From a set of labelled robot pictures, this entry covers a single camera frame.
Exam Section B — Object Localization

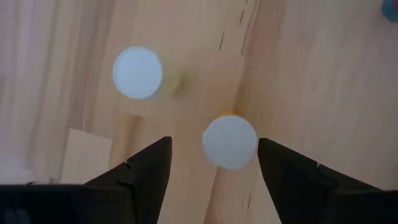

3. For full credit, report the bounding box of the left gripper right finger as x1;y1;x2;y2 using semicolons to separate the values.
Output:
257;138;382;224

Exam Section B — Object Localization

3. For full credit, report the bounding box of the small yellow pill bottle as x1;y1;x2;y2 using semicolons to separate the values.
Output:
112;46;186;101

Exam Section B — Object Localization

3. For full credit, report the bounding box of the small white ball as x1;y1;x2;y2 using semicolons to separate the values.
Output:
201;109;259;171

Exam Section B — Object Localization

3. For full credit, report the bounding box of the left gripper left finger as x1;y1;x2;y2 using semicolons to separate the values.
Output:
83;136;173;224

